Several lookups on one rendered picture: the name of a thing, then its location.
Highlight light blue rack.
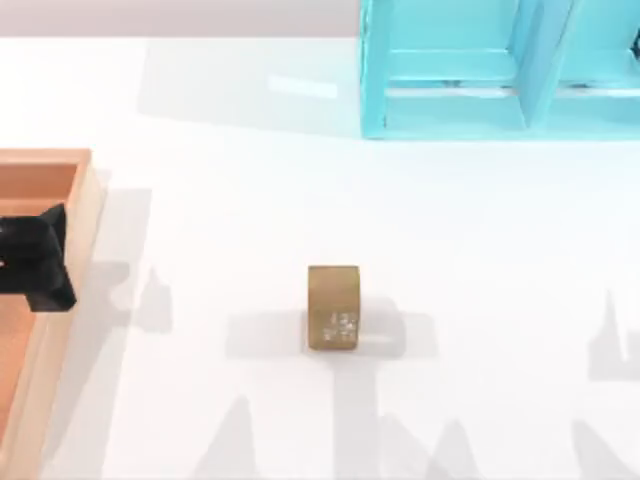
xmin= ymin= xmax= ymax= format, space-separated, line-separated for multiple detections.
xmin=358 ymin=0 xmax=640 ymax=144

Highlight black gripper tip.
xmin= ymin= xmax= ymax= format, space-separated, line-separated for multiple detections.
xmin=0 ymin=202 xmax=78 ymax=314

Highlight shallow salmon-coloured box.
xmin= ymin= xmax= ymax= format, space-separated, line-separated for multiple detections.
xmin=0 ymin=148 xmax=107 ymax=480

